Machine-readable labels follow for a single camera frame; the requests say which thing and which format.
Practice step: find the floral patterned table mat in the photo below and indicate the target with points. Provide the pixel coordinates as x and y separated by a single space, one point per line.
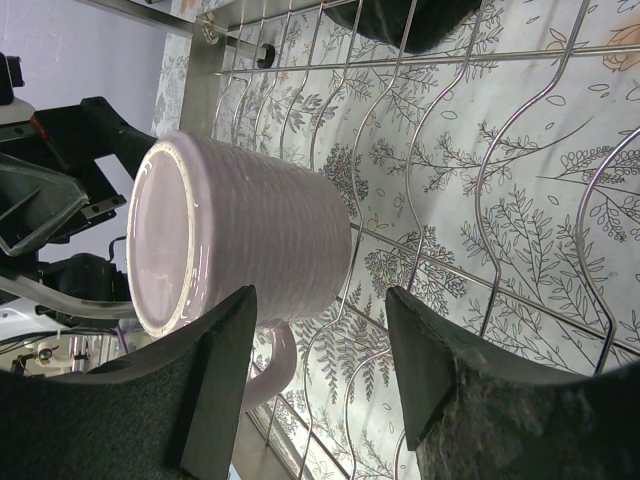
450 200

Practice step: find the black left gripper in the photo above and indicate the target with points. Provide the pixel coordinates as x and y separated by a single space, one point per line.
53 189

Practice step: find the black floral plush blanket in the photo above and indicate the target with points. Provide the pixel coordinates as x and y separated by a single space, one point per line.
385 20

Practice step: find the pink mug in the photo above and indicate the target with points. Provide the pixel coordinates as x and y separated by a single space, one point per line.
207 218

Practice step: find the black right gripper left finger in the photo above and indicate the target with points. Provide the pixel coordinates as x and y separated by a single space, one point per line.
169 410

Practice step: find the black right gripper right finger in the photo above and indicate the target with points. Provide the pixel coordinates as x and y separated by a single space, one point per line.
472 410

